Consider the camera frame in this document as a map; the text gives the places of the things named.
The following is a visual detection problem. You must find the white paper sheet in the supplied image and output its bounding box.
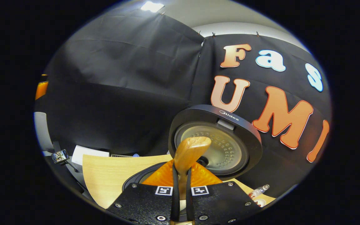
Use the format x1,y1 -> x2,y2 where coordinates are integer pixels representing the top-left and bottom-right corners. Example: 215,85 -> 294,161
71,145 -> 110,166

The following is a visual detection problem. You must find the wooden spoon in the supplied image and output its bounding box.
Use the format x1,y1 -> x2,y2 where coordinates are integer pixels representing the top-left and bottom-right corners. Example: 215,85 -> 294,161
170,136 -> 212,225

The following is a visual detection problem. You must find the black rice cooker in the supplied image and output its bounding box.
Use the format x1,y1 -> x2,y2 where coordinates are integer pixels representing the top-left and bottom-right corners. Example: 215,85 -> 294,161
122,104 -> 263,192

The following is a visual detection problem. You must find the clear plastic drink bottle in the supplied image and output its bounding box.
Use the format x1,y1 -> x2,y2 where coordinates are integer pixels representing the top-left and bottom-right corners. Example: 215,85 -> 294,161
248,184 -> 270,199

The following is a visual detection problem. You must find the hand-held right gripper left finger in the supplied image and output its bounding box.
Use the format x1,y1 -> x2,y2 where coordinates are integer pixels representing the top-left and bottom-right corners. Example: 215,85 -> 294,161
107,159 -> 180,225

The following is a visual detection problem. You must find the black backdrop cloth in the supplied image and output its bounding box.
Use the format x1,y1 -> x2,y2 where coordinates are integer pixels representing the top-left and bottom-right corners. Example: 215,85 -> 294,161
35,8 -> 332,199

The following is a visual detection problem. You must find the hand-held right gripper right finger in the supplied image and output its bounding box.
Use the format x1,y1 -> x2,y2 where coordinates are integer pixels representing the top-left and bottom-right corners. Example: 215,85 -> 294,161
185,161 -> 262,225

